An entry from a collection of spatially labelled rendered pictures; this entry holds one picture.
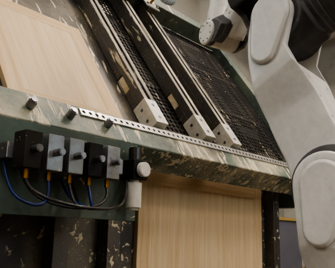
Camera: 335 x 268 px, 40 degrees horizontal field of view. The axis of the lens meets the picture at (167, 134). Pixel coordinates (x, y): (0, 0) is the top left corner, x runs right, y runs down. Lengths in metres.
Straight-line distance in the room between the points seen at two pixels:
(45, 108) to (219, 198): 1.13
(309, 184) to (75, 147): 0.63
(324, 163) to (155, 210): 1.17
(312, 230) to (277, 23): 0.39
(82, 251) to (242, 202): 1.00
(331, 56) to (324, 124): 6.48
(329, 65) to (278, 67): 6.41
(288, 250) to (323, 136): 3.88
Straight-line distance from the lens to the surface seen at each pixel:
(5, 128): 1.21
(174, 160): 1.64
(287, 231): 4.69
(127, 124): 1.52
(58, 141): 1.16
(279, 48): 0.90
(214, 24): 1.42
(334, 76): 7.20
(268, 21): 0.93
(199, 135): 1.87
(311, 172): 0.80
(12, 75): 1.43
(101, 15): 2.14
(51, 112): 1.33
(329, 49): 7.38
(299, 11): 0.93
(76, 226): 1.64
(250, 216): 2.43
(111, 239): 1.67
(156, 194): 1.88
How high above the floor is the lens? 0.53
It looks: 12 degrees up
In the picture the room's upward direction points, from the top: 1 degrees clockwise
